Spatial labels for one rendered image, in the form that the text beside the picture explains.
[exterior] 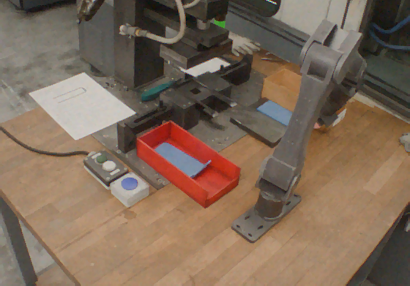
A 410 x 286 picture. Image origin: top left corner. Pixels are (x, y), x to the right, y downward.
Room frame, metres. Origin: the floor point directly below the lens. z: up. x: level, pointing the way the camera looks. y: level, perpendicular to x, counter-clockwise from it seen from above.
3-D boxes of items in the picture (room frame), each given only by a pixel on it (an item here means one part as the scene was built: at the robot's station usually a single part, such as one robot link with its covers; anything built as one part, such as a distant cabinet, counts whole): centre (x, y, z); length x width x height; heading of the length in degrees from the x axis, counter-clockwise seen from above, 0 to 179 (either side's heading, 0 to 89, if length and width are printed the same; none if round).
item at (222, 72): (1.25, -0.06, 0.95); 0.15 x 0.03 x 0.10; 140
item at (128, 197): (0.73, 0.16, 0.90); 0.07 x 0.07 x 0.06; 50
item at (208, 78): (1.10, 0.04, 0.98); 0.20 x 0.10 x 0.01; 140
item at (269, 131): (1.08, -0.18, 0.91); 0.17 x 0.16 x 0.02; 140
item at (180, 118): (1.10, 0.04, 0.94); 0.20 x 0.10 x 0.07; 140
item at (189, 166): (0.86, 0.06, 0.92); 0.15 x 0.07 x 0.03; 57
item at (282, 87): (1.19, -0.30, 0.93); 0.25 x 0.13 x 0.08; 50
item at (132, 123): (0.96, 0.15, 0.95); 0.15 x 0.03 x 0.10; 140
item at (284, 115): (1.10, -0.23, 0.93); 0.15 x 0.07 x 0.03; 53
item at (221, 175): (0.84, 0.04, 0.93); 0.25 x 0.12 x 0.06; 50
